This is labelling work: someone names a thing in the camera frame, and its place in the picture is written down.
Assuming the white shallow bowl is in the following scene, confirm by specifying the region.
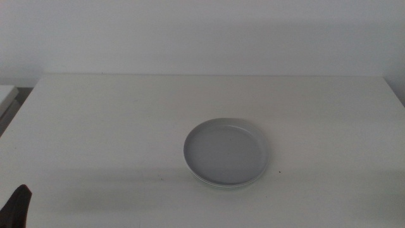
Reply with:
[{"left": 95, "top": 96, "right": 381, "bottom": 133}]
[{"left": 186, "top": 164, "right": 269, "bottom": 189}]

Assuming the grey shallow bowl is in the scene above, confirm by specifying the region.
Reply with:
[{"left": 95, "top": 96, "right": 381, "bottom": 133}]
[{"left": 183, "top": 117, "right": 270, "bottom": 186}]

